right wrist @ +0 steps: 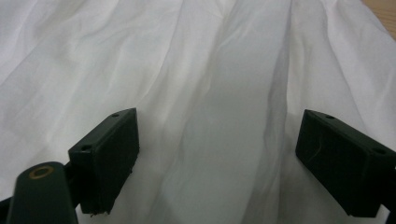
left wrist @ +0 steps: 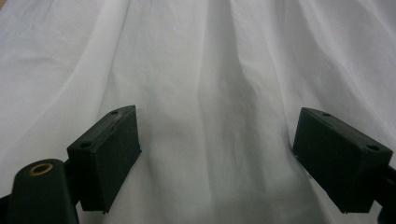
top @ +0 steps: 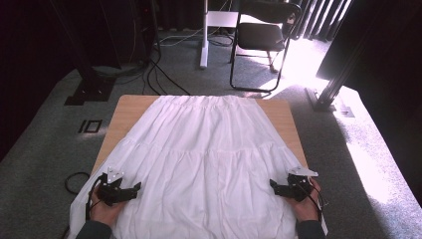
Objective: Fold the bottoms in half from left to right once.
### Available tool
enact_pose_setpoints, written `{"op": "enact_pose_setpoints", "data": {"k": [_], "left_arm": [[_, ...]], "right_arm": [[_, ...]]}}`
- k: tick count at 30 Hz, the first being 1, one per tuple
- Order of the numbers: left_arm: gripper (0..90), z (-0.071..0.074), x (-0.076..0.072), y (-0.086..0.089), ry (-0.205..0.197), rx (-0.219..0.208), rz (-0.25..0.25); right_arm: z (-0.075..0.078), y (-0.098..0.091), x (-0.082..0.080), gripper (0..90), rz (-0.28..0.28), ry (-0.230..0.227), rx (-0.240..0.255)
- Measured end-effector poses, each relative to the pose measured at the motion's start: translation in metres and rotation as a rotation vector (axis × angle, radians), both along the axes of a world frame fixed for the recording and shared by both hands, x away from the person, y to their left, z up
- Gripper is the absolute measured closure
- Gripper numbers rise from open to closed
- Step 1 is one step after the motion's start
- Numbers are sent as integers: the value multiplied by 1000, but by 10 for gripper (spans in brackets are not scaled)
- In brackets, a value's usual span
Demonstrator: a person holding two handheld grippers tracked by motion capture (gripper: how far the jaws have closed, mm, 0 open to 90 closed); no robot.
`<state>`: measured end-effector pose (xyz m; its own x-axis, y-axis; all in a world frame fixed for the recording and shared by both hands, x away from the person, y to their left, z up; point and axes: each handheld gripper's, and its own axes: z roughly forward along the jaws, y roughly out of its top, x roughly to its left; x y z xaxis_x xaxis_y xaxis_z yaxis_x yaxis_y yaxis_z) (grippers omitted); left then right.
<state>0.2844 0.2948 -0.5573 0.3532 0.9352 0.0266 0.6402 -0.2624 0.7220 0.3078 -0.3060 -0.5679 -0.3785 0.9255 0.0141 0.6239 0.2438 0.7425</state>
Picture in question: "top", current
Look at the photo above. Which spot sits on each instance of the small metal floor plate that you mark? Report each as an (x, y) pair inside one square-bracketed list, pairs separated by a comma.
[(346, 112)]

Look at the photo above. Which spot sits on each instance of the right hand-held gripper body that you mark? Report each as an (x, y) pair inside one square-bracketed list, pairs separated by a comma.
[(298, 187)]

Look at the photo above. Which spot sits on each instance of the person's left hand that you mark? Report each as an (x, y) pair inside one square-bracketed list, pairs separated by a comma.
[(103, 214)]

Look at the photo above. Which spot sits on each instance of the rectangular floor outlet frame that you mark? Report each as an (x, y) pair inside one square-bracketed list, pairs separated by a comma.
[(82, 126)]

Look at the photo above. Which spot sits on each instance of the white desk leg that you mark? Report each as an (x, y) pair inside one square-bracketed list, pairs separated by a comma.
[(204, 49)]

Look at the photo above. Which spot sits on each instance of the pleated curtain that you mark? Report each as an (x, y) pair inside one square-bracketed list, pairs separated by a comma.
[(315, 20)]

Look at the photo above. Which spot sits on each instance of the person's right hand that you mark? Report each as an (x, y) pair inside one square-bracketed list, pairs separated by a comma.
[(307, 210)]

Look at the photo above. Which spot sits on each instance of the white tiered skirt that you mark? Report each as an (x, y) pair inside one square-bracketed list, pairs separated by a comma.
[(205, 159)]

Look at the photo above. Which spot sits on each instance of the black stand with base plate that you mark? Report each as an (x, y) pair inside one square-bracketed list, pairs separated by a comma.
[(91, 91)]

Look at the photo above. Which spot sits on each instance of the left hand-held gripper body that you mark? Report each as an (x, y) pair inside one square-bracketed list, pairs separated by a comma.
[(111, 192)]

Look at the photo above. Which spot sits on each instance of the black aluminium post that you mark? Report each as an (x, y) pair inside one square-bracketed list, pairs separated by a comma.
[(331, 88)]

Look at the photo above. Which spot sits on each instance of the black folding chair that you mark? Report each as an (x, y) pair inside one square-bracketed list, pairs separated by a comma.
[(260, 36)]

